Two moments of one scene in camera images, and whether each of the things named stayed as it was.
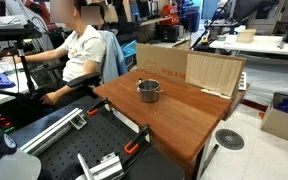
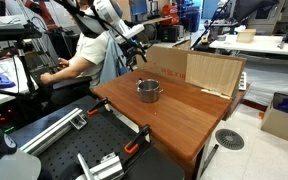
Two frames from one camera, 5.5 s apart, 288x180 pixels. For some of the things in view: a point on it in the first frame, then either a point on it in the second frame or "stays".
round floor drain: x=229 y=139 stays
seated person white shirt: x=81 y=53 to x=89 y=57
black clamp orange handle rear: x=95 y=107 stays
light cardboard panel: x=215 y=73 stays
